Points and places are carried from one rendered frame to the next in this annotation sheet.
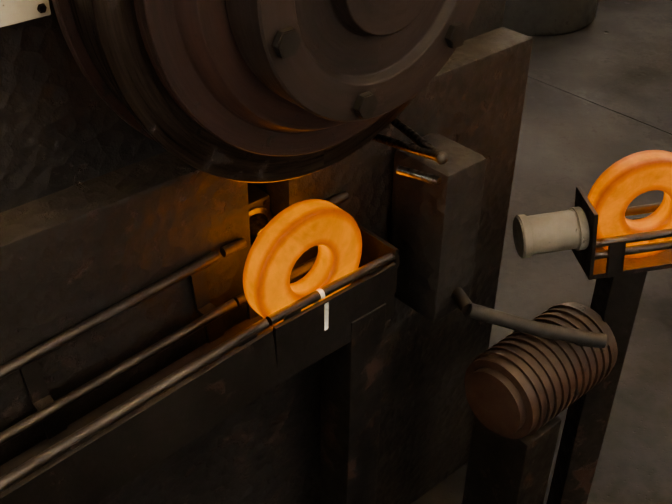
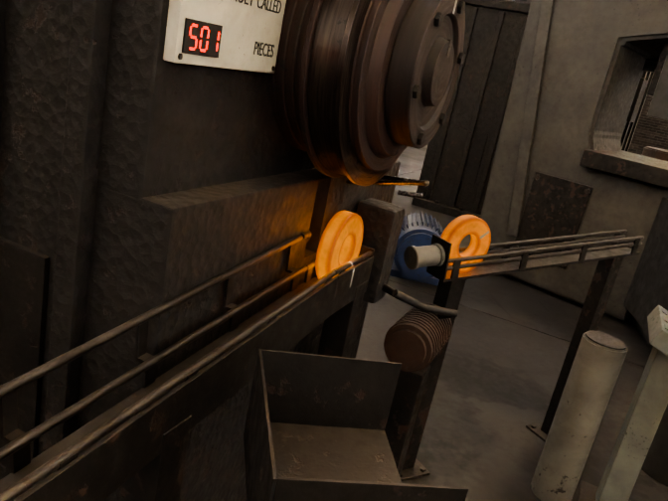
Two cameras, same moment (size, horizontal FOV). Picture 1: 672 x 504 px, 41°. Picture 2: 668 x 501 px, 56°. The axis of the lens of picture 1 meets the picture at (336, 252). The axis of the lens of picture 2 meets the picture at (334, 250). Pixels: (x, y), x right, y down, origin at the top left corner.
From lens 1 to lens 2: 0.69 m
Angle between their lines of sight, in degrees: 29
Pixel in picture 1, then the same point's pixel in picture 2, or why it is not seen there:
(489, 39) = not seen: hidden behind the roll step
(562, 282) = not seen: hidden behind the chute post
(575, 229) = (438, 252)
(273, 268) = (338, 242)
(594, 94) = not seen: hidden behind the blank
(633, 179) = (464, 227)
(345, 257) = (356, 248)
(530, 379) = (427, 331)
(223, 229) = (302, 223)
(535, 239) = (421, 256)
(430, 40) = (435, 117)
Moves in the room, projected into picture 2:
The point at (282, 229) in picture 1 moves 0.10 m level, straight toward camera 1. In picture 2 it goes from (342, 220) to (367, 237)
